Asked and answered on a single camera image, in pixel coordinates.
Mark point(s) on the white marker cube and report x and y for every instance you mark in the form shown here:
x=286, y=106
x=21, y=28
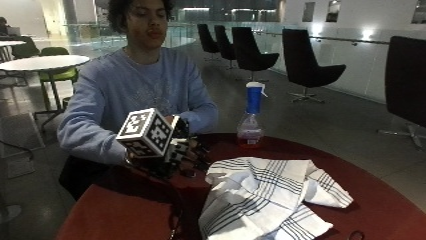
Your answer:
x=144, y=131

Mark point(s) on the clear spray bottle blue top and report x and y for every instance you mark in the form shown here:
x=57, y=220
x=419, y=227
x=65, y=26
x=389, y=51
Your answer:
x=250, y=123

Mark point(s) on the white striped cloth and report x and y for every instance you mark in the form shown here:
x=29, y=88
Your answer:
x=261, y=196

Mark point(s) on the the person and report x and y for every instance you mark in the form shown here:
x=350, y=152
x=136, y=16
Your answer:
x=128, y=86

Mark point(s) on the black swivel chair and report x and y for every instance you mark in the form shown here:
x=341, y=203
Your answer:
x=303, y=63
x=206, y=38
x=406, y=80
x=247, y=50
x=223, y=43

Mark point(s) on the green chair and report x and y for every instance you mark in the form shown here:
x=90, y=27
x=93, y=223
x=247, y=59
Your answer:
x=57, y=75

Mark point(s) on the small black loop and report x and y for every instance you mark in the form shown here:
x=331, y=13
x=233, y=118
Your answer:
x=355, y=235

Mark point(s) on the white round table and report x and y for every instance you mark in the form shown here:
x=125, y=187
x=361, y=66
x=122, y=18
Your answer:
x=8, y=43
x=44, y=62

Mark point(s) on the metal handrail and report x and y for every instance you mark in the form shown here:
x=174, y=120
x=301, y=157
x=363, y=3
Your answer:
x=337, y=39

